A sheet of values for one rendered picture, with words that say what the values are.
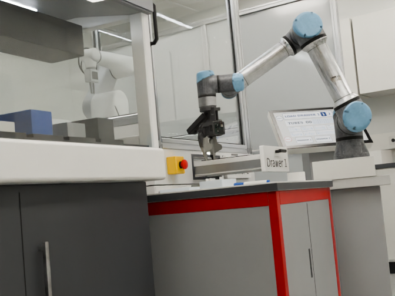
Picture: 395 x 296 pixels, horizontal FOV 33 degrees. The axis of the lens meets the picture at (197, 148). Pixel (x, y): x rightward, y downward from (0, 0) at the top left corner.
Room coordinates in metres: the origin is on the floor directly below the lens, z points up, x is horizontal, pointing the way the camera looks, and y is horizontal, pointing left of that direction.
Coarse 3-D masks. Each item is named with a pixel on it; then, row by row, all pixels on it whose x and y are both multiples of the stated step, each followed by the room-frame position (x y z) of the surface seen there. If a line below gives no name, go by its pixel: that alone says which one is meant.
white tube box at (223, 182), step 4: (212, 180) 2.62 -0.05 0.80; (216, 180) 2.60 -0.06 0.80; (220, 180) 2.59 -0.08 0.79; (224, 180) 2.60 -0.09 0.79; (228, 180) 2.61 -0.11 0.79; (232, 180) 2.63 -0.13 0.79; (200, 184) 2.67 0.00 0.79; (204, 184) 2.65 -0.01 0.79; (208, 184) 2.64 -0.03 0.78; (212, 184) 2.62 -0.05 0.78; (216, 184) 2.61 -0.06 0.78; (220, 184) 2.59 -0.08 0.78; (224, 184) 2.59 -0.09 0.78; (228, 184) 2.61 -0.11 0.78; (232, 184) 2.63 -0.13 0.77; (200, 188) 2.67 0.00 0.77; (204, 188) 2.65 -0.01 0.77; (208, 188) 2.64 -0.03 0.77
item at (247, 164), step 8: (208, 160) 2.86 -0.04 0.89; (216, 160) 2.84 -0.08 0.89; (224, 160) 2.83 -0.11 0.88; (232, 160) 2.81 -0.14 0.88; (240, 160) 2.79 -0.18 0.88; (248, 160) 2.77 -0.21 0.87; (256, 160) 2.76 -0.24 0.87; (200, 168) 2.88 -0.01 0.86; (208, 168) 2.86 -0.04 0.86; (216, 168) 2.84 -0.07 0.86; (224, 168) 2.83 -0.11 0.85; (232, 168) 2.81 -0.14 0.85; (240, 168) 2.79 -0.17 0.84; (248, 168) 2.78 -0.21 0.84; (256, 168) 2.76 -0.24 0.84
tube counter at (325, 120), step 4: (304, 120) 3.70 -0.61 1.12; (308, 120) 3.70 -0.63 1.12; (312, 120) 3.70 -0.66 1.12; (316, 120) 3.71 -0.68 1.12; (320, 120) 3.71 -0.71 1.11; (324, 120) 3.71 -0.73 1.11; (328, 120) 3.72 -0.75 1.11; (332, 120) 3.72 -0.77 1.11; (308, 124) 3.68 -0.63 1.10; (312, 124) 3.68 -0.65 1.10; (316, 124) 3.69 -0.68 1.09
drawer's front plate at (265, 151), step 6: (264, 150) 2.73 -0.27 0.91; (270, 150) 2.80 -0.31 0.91; (264, 156) 2.73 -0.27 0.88; (270, 156) 2.79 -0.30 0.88; (276, 156) 2.85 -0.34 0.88; (282, 156) 2.92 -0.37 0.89; (264, 162) 2.72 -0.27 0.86; (270, 162) 2.78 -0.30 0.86; (282, 162) 2.91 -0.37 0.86; (288, 162) 2.98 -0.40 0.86; (264, 168) 2.73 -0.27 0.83; (270, 168) 2.78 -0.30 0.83; (276, 168) 2.84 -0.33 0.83; (282, 168) 2.90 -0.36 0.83; (288, 168) 2.97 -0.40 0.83
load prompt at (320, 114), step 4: (300, 112) 3.74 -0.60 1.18; (304, 112) 3.75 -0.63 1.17; (308, 112) 3.75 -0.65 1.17; (312, 112) 3.75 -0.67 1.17; (316, 112) 3.75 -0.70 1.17; (320, 112) 3.76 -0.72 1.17; (324, 112) 3.76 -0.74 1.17; (328, 112) 3.76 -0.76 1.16; (332, 112) 3.77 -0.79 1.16; (284, 116) 3.71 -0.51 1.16; (288, 116) 3.71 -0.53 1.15; (292, 116) 3.71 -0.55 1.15; (296, 116) 3.71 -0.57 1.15; (300, 116) 3.72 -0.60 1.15; (304, 116) 3.72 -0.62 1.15; (308, 116) 3.72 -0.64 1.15; (312, 116) 3.73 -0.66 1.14; (316, 116) 3.73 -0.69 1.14; (320, 116) 3.73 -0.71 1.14; (324, 116) 3.74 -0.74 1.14; (328, 116) 3.74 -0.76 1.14; (332, 116) 3.74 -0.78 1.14
